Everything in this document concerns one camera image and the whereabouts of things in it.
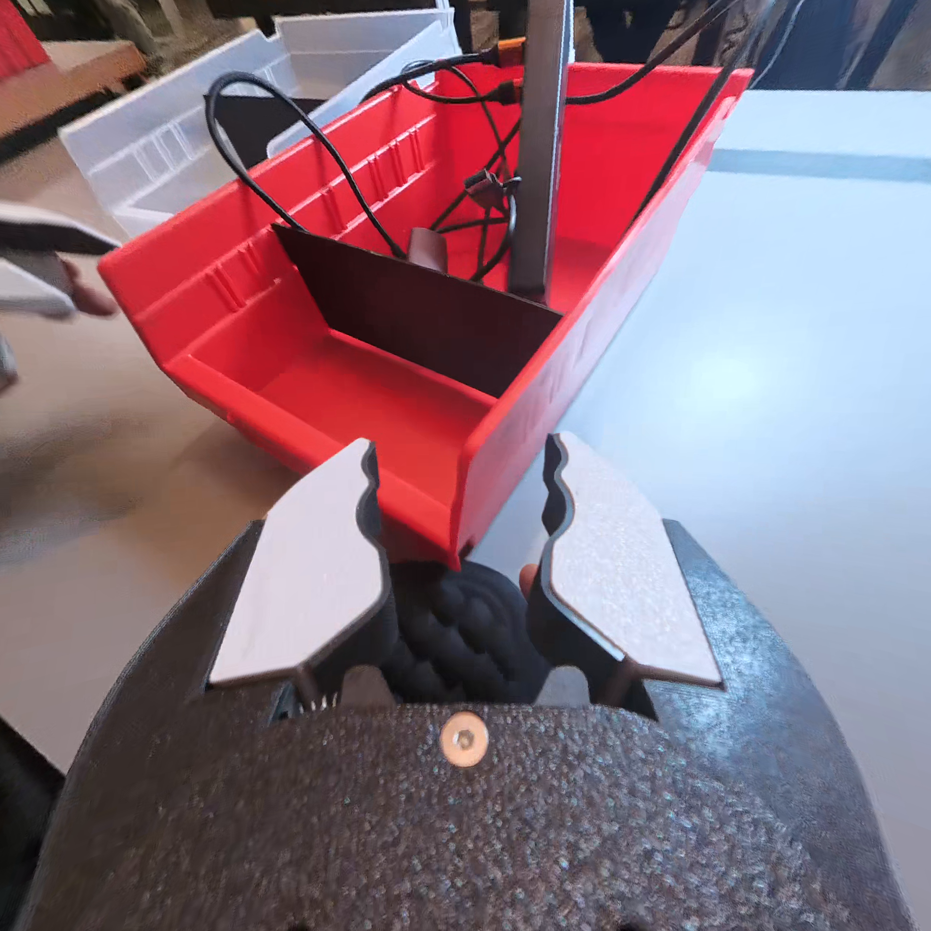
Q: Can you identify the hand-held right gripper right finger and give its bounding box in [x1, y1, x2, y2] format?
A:
[524, 431, 725, 689]

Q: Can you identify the red plastic bin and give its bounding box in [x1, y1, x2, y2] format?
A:
[96, 62, 754, 572]

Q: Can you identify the black cable with red plugs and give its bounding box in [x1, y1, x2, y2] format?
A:
[206, 71, 449, 275]
[435, 169, 523, 286]

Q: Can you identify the long black hub cable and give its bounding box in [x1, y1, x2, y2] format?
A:
[631, 71, 737, 221]

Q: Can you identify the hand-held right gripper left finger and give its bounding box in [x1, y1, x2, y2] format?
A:
[208, 436, 400, 688]

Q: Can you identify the grey multi-port usb hub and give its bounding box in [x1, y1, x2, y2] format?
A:
[508, 0, 577, 301]

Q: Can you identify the clear plastic bin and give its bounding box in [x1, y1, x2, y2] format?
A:
[58, 0, 463, 241]

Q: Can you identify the person's left hand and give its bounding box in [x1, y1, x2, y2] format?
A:
[62, 259, 121, 319]

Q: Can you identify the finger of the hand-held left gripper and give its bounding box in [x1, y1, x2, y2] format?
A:
[0, 201, 122, 257]
[0, 255, 79, 321]

